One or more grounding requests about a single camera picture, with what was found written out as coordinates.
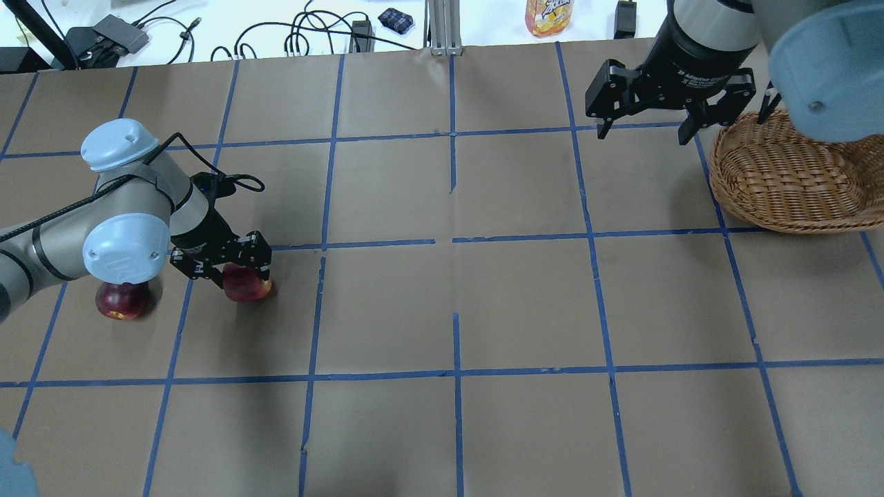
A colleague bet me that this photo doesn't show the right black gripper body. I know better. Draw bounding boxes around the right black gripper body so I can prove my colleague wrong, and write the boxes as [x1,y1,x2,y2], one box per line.
[632,10,743,109]

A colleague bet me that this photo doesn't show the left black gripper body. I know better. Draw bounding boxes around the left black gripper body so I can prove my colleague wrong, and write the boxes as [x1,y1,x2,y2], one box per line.
[169,207,249,273]

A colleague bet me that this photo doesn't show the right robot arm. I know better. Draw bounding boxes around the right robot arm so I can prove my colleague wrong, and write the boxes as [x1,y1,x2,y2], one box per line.
[585,1,883,145]

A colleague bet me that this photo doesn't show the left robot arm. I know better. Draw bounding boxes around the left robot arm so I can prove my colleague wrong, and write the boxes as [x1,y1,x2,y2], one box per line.
[1,117,273,319]

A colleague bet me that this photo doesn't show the wicker basket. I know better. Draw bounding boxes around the wicker basket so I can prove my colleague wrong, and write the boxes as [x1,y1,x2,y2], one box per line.
[709,110,883,235]

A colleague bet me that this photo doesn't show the dark red apple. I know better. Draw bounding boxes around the dark red apple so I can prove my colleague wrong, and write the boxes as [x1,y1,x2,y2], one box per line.
[95,282,151,320]

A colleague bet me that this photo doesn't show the black power adapter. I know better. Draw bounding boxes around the black power adapter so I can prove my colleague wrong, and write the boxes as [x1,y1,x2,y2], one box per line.
[613,0,637,39]

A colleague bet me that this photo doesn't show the orange juice bottle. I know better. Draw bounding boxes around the orange juice bottle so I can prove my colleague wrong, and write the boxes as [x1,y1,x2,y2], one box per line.
[524,0,574,38]

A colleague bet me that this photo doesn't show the dark blue checkered pouch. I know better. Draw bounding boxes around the dark blue checkered pouch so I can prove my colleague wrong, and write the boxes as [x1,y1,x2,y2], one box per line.
[378,8,414,35]

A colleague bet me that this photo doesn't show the grey hub device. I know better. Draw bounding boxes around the grey hub device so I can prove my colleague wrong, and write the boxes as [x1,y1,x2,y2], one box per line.
[93,14,149,54]

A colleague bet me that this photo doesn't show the black electronics box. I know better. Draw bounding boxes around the black electronics box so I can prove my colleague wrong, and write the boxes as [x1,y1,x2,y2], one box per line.
[64,26,127,70]

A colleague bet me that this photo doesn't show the black power brick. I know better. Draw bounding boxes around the black power brick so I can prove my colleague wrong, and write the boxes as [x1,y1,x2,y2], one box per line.
[348,19,374,53]

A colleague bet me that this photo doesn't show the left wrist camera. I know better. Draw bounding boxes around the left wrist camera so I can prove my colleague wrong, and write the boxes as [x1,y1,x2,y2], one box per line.
[190,172,236,201]

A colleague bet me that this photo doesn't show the aluminium frame post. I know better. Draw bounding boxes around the aluminium frame post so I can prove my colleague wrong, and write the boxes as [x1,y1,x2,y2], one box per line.
[424,0,463,57]

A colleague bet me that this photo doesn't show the black cable bundle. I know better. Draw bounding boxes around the black cable bundle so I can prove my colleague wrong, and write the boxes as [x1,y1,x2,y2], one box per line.
[209,0,415,61]

